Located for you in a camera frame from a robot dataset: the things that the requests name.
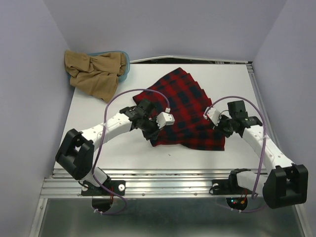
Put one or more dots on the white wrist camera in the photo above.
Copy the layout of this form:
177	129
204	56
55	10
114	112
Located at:
213	115
164	119

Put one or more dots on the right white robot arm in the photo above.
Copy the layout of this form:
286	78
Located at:
278	180

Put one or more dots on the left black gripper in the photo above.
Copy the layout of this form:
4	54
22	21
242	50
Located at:
153	134

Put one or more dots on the teal plastic basket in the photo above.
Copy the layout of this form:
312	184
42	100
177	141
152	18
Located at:
103	68

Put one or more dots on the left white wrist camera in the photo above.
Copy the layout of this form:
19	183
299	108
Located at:
164	119

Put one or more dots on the tan skirt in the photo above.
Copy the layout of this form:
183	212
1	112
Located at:
104	93

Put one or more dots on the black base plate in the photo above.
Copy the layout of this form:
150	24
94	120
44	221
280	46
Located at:
224	187
116	186

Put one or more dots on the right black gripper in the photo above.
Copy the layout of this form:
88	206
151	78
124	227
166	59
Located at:
225	133

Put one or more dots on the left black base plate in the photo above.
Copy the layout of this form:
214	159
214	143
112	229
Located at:
116	186

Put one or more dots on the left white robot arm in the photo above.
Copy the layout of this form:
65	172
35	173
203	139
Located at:
77	149

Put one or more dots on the red plaid skirt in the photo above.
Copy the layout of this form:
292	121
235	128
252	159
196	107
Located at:
188	103

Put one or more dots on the aluminium rail frame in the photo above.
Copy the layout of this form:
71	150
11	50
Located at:
167	187

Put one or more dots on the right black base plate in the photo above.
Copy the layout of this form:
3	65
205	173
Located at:
224	187

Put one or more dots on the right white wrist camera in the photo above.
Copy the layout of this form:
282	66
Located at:
213	115

